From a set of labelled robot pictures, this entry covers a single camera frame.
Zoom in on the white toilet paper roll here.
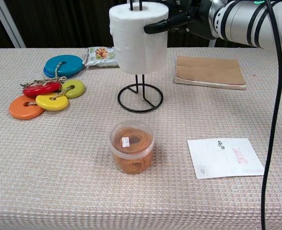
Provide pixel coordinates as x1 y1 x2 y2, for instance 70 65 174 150
108 3 169 74

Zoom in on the beige waffle tablecloth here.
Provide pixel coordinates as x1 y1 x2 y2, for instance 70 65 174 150
0 46 282 230

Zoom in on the red wooden disc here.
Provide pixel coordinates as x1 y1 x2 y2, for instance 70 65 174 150
22 81 62 97

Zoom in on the orange wooden disc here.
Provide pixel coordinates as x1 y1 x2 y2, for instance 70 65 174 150
9 94 45 121

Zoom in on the black wire stand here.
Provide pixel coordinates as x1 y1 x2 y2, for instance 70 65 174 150
117 0 164 113

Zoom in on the twine rope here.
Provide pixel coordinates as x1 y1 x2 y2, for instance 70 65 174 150
20 62 77 106

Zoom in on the yellow wooden disc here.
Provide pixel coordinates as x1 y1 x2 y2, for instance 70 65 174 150
35 92 69 111

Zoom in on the lime green wooden disc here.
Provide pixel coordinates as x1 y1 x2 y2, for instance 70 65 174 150
60 79 85 99

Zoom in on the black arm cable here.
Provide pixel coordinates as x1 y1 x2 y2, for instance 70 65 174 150
260 0 282 230

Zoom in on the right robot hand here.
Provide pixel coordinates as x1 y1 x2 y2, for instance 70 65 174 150
143 0 220 41

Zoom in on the clear jar of rubber bands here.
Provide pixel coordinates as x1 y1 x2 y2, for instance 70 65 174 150
110 120 155 175

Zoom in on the white postcard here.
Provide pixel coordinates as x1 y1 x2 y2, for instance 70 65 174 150
187 138 265 180

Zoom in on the blue wooden disc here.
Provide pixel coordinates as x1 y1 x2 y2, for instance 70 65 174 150
43 55 85 79

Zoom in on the snack bag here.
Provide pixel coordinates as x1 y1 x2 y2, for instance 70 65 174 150
82 46 120 69

